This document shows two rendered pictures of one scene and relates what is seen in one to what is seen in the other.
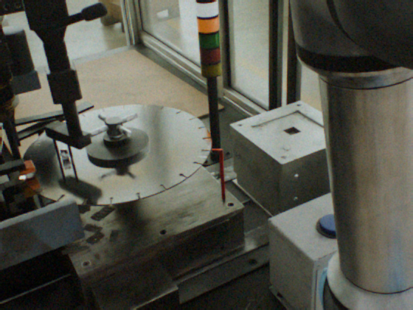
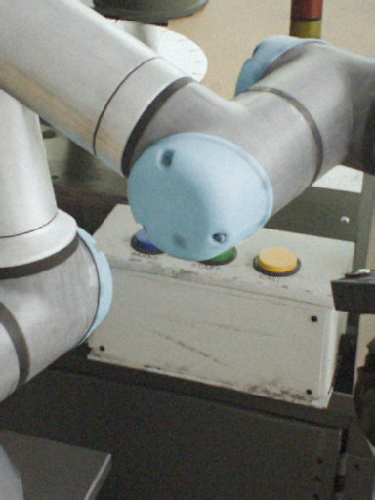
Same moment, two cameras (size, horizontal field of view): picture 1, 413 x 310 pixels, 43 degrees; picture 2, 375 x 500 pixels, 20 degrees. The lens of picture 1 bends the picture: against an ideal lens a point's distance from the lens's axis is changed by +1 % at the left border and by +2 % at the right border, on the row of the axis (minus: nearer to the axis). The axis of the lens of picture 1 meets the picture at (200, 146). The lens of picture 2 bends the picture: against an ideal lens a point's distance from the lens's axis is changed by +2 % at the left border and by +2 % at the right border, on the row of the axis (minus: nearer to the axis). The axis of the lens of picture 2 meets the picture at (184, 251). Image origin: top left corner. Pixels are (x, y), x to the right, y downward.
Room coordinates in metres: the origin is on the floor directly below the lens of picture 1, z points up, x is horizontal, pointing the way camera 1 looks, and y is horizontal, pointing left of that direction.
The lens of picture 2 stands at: (-0.12, -0.90, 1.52)
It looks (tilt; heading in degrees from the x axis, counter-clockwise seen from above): 32 degrees down; 44
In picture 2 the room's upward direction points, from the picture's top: straight up
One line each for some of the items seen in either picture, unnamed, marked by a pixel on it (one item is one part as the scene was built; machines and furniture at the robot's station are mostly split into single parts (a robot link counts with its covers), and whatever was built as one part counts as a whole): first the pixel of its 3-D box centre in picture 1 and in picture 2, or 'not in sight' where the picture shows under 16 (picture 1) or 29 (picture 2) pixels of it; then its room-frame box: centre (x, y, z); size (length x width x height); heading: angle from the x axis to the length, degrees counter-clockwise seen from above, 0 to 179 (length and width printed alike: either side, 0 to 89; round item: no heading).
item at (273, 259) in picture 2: not in sight; (276, 264); (0.65, -0.31, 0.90); 0.04 x 0.04 x 0.02
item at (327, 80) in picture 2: not in sight; (313, 111); (0.43, -0.50, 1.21); 0.11 x 0.11 x 0.08; 9
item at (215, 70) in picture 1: (210, 67); (305, 25); (1.03, -0.04, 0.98); 0.05 x 0.04 x 0.03; 26
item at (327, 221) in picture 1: (333, 227); (153, 242); (0.58, -0.19, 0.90); 0.04 x 0.04 x 0.02
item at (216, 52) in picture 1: (209, 52); (307, 3); (1.03, -0.04, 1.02); 0.05 x 0.04 x 0.03; 26
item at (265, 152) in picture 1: (291, 162); (312, 204); (0.88, -0.18, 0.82); 0.18 x 0.18 x 0.15; 26
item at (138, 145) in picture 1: (117, 140); not in sight; (0.78, 0.14, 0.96); 0.11 x 0.11 x 0.03
